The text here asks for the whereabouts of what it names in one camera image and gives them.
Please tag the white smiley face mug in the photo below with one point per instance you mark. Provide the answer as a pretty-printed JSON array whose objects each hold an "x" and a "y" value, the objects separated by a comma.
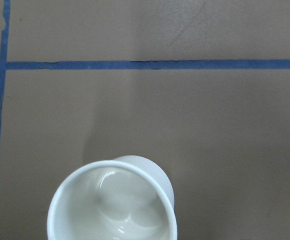
[{"x": 126, "y": 198}]

